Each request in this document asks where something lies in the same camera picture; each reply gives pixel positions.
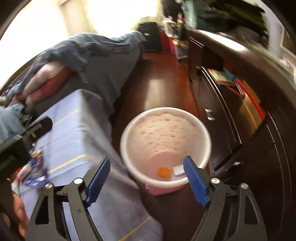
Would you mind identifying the blue snack wrapper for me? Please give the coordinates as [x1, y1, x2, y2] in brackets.
[16, 149, 48, 189]

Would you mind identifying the orange crumpled trash piece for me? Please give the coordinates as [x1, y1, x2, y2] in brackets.
[157, 167, 171, 179]

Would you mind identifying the pink speckled trash bin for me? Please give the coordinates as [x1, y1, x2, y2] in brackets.
[120, 107, 212, 196]

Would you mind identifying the person's left hand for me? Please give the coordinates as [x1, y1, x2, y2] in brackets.
[12, 192, 29, 238]

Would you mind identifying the light blue tablecloth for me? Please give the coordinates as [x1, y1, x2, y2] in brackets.
[19, 89, 164, 241]

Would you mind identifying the white paper scrap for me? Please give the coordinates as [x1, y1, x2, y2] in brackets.
[173, 164, 185, 176]

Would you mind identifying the pink red folded quilt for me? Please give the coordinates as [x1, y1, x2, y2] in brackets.
[13, 61, 73, 106]

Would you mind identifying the dark wooden dresser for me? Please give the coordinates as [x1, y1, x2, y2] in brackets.
[188, 29, 295, 240]

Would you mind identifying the dark blue bed cover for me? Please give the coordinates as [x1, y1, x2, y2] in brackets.
[5, 31, 145, 115]

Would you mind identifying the black suitcase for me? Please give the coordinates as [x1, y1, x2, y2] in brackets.
[138, 22, 162, 52]

